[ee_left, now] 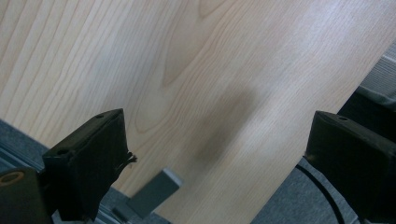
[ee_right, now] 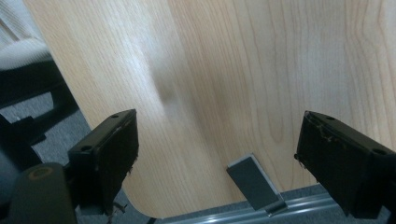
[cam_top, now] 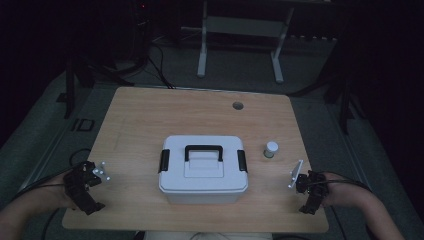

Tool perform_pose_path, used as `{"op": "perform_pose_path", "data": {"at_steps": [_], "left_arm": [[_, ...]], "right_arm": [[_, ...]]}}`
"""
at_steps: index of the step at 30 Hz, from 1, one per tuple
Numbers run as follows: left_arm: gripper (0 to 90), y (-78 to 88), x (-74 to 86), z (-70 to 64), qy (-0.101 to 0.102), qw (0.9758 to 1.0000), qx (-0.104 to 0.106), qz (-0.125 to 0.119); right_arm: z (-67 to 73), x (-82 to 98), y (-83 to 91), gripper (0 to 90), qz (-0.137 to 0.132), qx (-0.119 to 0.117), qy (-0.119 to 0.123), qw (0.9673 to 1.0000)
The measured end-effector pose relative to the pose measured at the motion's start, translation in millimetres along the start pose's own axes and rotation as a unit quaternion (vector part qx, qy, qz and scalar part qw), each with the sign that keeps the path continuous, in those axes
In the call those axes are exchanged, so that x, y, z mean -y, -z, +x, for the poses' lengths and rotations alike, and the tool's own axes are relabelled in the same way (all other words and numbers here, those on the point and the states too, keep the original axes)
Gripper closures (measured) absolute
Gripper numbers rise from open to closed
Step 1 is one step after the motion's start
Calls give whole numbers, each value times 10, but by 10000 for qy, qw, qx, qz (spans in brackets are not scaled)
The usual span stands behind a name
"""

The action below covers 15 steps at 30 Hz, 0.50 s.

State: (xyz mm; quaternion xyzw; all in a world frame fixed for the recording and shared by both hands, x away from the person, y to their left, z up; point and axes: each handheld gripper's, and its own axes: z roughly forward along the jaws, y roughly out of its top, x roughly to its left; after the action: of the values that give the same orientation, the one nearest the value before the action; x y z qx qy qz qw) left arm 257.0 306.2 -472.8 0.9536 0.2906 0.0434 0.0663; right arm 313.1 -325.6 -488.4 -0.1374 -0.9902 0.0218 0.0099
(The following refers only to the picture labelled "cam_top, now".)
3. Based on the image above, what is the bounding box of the person's left hand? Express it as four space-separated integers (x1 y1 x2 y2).
46 174 81 210

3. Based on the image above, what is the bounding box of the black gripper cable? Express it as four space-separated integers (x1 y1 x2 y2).
9 148 92 240
311 171 373 194

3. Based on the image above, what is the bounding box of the black tripod stand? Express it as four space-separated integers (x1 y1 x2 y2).
288 66 359 135
55 49 135 120

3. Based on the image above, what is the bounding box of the white metal stand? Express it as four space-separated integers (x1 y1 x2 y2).
196 0 295 85

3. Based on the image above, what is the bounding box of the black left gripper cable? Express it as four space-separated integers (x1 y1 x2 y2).
9 148 92 240

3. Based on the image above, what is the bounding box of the small white-capped bottle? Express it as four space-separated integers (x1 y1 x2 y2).
263 140 280 159

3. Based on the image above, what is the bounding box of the black floor cable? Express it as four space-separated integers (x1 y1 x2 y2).
146 41 176 90

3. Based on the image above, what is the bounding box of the black square floor bracket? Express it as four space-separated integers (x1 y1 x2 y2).
70 117 96 133

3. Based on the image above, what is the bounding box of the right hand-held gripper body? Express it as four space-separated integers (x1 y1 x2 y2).
288 159 330 200

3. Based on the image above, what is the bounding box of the person's right hand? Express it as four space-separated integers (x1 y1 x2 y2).
319 172 354 208

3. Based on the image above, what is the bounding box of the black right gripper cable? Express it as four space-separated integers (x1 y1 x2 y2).
311 171 373 194

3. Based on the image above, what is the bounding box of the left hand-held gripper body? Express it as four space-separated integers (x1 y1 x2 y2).
63 160 112 195

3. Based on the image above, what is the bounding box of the white storage box black handle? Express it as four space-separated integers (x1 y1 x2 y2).
157 134 249 205

